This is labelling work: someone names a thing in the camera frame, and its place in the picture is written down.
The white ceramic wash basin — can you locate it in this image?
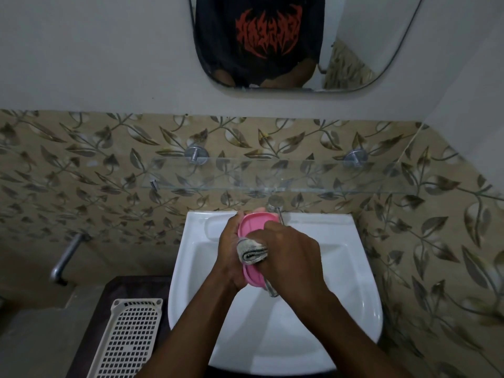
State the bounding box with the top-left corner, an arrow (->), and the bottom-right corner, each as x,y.
168,210 -> 384,377

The person's left forearm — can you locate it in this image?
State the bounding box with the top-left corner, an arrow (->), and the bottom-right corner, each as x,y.
136,271 -> 253,378

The pink plastic soap dish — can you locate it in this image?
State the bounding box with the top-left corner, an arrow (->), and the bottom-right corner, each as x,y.
237,208 -> 281,290

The person's left hand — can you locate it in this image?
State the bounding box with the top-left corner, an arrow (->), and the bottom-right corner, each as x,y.
214,210 -> 253,292

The clear glass wall shelf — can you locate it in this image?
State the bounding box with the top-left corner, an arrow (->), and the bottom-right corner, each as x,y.
141,155 -> 428,196

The chrome wall pipe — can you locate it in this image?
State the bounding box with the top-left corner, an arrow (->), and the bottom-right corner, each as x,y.
50,232 -> 92,287

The grey cleaning cloth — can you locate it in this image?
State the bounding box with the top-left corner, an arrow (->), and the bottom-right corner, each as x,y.
236,238 -> 280,298

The round chrome shelf bracket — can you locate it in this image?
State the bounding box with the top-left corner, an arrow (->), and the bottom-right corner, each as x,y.
184,144 -> 210,166
343,149 -> 369,169

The person's right forearm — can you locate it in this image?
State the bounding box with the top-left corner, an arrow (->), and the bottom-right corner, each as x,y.
276,288 -> 414,378

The dark brown side table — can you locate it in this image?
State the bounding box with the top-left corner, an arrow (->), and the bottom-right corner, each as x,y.
65,276 -> 172,378

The white plastic perforated basket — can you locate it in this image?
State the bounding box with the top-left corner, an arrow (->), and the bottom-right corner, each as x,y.
86,298 -> 164,378

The chrome basin tap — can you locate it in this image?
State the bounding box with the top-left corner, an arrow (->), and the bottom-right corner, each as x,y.
266,194 -> 285,227

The person's right hand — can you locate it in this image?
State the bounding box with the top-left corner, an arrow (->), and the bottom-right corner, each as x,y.
246,222 -> 332,309

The rounded wall mirror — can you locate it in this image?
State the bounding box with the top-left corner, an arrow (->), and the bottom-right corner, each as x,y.
188,0 -> 427,93

